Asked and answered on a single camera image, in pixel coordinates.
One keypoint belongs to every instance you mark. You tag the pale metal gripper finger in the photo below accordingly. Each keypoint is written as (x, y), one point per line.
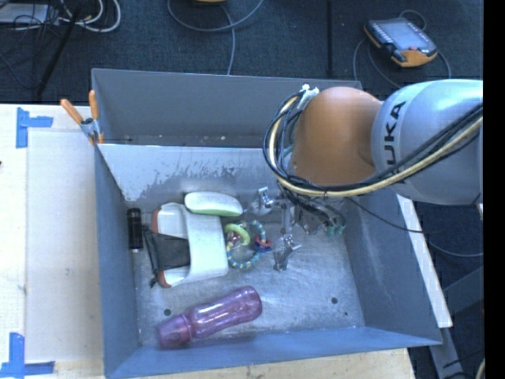
(262, 203)
(284, 252)

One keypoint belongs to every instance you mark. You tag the white and green oval brush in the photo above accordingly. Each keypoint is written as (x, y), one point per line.
(213, 203)

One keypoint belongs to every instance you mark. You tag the grey metal bin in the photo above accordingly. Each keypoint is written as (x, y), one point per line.
(307, 302)

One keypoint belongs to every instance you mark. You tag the purple plastic bottle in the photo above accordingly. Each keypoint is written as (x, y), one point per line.
(213, 316)

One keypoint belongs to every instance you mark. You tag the pale wood board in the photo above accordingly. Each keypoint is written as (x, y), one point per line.
(63, 243)

